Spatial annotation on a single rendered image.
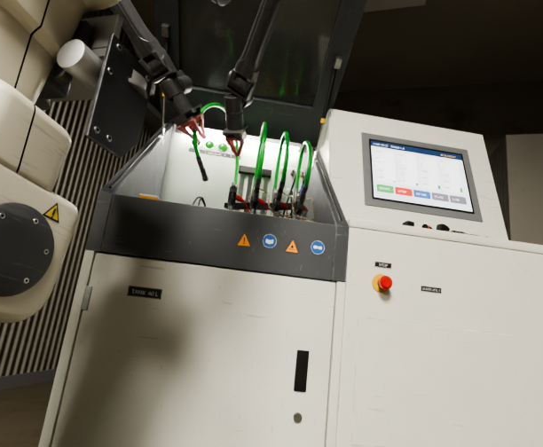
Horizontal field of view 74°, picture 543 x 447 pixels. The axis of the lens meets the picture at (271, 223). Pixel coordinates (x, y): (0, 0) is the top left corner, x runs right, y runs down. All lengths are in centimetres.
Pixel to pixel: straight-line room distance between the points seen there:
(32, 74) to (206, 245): 58
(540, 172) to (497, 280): 204
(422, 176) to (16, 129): 136
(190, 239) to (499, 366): 92
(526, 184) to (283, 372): 252
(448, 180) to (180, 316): 115
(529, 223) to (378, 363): 219
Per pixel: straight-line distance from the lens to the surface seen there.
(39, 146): 51
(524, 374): 129
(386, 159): 153
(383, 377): 107
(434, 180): 157
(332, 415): 105
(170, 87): 121
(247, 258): 98
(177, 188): 161
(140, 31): 122
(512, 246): 131
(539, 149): 329
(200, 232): 99
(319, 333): 101
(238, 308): 97
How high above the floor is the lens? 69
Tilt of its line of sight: 14 degrees up
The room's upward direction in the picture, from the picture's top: 7 degrees clockwise
